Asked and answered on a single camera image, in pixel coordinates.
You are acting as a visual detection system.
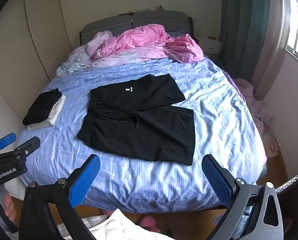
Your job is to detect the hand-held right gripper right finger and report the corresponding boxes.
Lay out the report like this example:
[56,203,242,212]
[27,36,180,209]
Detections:
[201,154,284,240]

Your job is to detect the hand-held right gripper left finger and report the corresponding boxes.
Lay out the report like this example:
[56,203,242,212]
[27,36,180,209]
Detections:
[21,154,101,240]

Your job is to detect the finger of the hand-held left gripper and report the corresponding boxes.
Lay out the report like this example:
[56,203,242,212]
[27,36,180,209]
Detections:
[0,132,17,153]
[2,136,41,158]

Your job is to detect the black pants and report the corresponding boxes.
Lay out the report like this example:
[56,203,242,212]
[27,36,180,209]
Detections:
[76,74,196,166]

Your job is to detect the person's left hand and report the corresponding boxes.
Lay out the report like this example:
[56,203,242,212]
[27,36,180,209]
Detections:
[0,191,17,228]

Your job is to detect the white folded garment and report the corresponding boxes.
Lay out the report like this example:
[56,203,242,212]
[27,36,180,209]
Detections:
[27,94,66,131]

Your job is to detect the black folded garment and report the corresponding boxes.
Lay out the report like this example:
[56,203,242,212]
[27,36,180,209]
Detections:
[22,89,63,126]

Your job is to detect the white quilted garment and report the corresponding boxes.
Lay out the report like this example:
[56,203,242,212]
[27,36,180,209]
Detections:
[56,209,175,240]

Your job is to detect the blue striped floral bed sheet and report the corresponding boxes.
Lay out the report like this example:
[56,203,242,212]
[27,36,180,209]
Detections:
[14,55,269,214]

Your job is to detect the pink slipper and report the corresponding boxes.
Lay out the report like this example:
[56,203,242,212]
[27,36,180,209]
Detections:
[138,215,157,231]

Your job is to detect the pile of pink clothes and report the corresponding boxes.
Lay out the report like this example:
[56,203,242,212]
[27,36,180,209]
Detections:
[233,77,280,158]

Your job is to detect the white wardrobe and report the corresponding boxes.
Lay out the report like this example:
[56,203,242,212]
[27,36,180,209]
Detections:
[0,0,74,135]

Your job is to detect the white nightstand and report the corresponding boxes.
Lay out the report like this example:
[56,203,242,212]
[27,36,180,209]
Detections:
[196,35,224,54]

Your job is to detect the pink duvet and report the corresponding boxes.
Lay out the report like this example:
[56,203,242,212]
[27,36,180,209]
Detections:
[56,24,204,80]

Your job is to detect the lilac pillow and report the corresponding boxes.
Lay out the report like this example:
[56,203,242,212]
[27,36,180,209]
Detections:
[168,29,187,39]

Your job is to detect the teal curtain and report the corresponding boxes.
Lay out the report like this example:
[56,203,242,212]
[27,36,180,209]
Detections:
[220,0,286,100]

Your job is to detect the grey upholstered bed headboard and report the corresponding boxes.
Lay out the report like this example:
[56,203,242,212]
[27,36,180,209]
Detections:
[79,10,193,47]

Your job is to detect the braided cable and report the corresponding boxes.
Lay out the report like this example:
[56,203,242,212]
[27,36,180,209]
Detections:
[274,166,298,195]

